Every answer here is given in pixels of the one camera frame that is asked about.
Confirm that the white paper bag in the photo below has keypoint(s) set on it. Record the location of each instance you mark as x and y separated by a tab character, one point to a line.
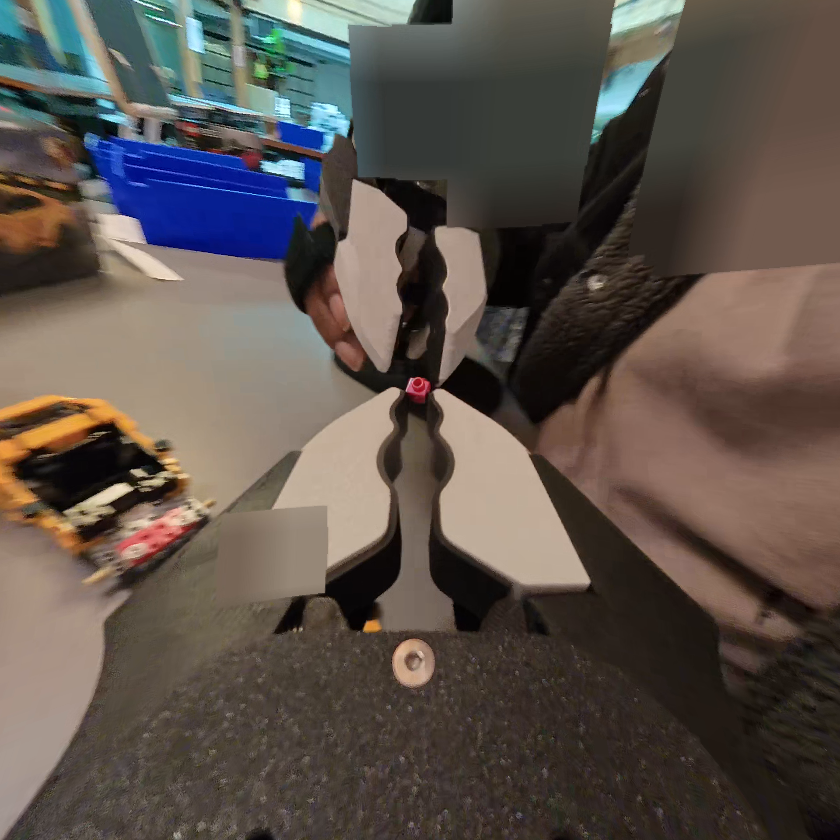
121	228
144	261

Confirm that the blue storage bin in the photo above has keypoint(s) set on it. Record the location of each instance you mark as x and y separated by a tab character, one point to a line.
298	136
210	210

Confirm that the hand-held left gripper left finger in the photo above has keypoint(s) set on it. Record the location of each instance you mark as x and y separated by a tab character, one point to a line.
341	472

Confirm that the yellow lego car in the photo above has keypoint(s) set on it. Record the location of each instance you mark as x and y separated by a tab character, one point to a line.
85	472

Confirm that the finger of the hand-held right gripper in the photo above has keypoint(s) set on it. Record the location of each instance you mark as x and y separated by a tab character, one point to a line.
466	289
371	275

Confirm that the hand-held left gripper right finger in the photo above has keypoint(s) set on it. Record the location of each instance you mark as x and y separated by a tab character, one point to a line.
505	512

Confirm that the dark lego box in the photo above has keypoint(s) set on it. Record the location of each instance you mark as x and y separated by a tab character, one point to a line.
39	216

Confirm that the person's right hand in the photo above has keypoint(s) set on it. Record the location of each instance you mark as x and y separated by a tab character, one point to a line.
328	315

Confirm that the red white lego assembly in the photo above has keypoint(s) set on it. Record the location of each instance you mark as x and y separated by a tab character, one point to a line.
417	388

